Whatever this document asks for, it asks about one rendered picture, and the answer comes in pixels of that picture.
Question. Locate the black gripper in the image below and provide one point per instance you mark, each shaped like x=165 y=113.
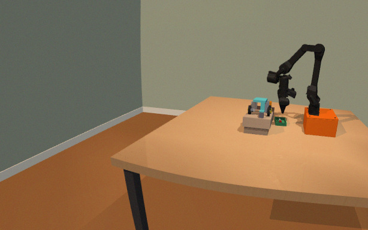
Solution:
x=283 y=100

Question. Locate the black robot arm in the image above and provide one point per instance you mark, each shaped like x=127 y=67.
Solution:
x=275 y=77

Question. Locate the tan sloped ramp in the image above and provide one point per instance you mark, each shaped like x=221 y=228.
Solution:
x=257 y=123

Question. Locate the teal trolley with black wheels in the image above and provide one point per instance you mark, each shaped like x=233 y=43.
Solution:
x=265 y=107

